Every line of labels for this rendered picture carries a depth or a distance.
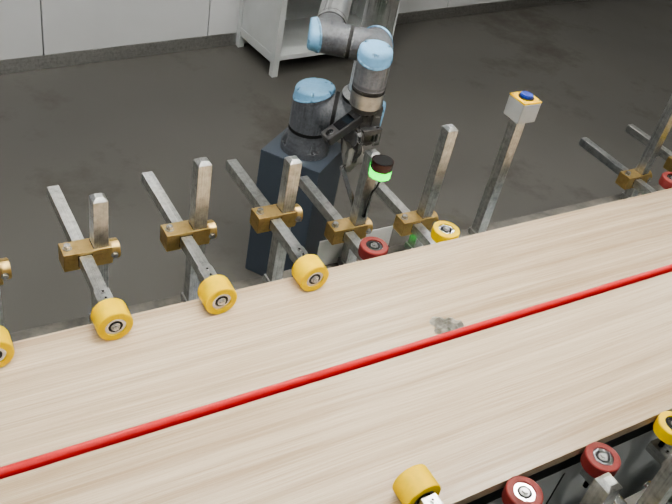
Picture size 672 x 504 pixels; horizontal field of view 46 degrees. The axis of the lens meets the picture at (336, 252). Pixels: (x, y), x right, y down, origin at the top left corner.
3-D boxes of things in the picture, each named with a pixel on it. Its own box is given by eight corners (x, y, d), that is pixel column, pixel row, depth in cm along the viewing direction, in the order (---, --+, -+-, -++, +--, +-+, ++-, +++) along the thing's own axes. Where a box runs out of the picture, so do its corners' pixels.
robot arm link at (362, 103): (362, 99, 208) (344, 82, 214) (359, 116, 211) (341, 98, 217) (391, 96, 212) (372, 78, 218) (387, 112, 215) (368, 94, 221)
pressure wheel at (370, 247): (347, 269, 226) (355, 237, 219) (371, 263, 230) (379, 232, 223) (361, 287, 221) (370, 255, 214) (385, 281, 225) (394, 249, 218)
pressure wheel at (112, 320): (102, 293, 174) (132, 301, 180) (83, 320, 176) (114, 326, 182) (110, 312, 170) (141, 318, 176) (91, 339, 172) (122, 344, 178)
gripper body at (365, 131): (379, 147, 223) (387, 109, 216) (353, 152, 219) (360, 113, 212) (365, 133, 228) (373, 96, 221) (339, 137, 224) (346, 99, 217)
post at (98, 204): (92, 339, 212) (88, 192, 182) (105, 336, 213) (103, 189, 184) (96, 348, 210) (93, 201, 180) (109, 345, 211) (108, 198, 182)
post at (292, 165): (263, 292, 234) (284, 154, 205) (273, 290, 236) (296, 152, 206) (268, 300, 232) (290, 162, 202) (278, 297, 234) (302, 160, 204)
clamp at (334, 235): (323, 235, 233) (326, 221, 230) (362, 226, 239) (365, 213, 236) (332, 246, 229) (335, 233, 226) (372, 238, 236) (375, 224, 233)
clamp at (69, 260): (58, 258, 191) (57, 241, 188) (113, 247, 198) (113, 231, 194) (65, 274, 187) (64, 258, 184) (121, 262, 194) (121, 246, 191)
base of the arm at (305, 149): (271, 148, 305) (274, 126, 299) (294, 129, 319) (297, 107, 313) (315, 166, 301) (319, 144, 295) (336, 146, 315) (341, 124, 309)
